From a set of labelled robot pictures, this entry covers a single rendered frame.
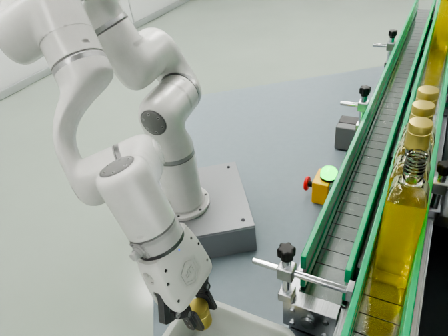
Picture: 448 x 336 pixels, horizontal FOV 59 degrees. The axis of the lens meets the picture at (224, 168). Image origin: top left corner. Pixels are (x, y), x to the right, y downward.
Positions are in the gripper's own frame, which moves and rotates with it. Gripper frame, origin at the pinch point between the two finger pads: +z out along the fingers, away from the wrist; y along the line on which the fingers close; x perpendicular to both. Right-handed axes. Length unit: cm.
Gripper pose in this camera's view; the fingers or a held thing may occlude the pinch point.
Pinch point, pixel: (199, 309)
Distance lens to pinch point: 69.7
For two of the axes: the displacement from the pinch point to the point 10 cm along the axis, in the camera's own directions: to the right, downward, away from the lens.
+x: -8.1, 0.2, 5.9
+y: 4.8, -5.7, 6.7
